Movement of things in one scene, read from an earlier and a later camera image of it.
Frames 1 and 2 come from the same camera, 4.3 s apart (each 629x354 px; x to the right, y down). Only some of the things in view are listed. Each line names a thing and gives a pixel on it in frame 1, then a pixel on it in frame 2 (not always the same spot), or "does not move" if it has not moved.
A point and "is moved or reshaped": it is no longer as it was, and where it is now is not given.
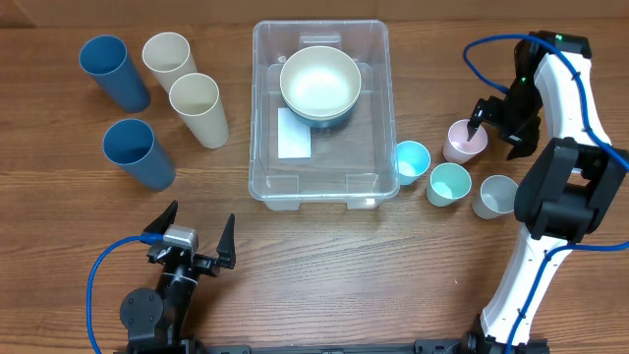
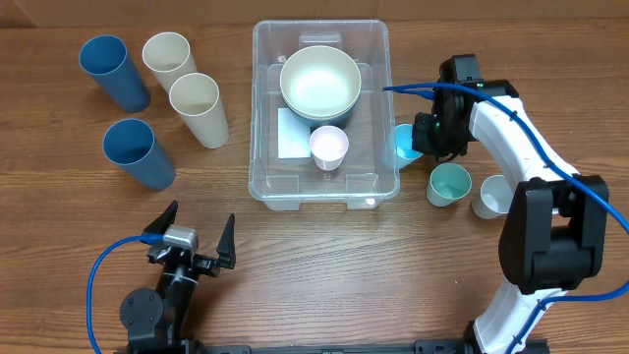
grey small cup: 496,197 does not move
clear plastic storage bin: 322,125 does not move
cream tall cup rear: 168,57 does not move
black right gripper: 490,110 to 426,143
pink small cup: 458,149 is moved or reshaped
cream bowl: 319,82 does not move
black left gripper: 225,249 does not move
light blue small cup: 413,161 to 403,137
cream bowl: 320,101 does not move
